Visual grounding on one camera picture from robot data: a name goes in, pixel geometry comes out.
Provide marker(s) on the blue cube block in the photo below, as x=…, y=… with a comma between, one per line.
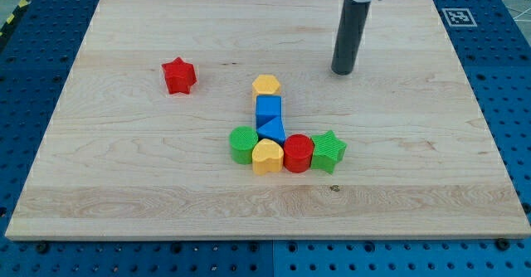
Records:
x=267, y=107

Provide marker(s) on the yellow heart block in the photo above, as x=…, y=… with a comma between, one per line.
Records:
x=267, y=157

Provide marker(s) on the blue triangle block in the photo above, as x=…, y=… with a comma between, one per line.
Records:
x=273, y=130

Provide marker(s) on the red cylinder block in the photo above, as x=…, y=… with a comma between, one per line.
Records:
x=298, y=152

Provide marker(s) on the yellow hexagon block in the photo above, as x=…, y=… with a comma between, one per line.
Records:
x=265, y=85

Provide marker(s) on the red star block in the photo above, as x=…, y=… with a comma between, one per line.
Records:
x=179, y=76

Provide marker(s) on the green star block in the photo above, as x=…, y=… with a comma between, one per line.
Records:
x=328, y=151

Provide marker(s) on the light wooden board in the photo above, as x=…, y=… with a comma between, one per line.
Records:
x=123, y=160

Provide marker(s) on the green cylinder block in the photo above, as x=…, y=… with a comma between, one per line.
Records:
x=242, y=140

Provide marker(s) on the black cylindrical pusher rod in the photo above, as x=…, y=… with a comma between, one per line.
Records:
x=349, y=36

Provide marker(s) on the white fiducial marker tag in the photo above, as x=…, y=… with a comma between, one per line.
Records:
x=459, y=17

